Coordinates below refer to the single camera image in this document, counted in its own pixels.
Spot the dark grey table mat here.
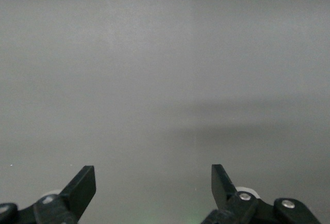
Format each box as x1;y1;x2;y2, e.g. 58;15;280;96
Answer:
0;0;330;224

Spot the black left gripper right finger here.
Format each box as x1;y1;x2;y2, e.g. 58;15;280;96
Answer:
201;164;323;224

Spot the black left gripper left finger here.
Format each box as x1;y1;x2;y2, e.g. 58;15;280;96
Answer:
0;165;97;224

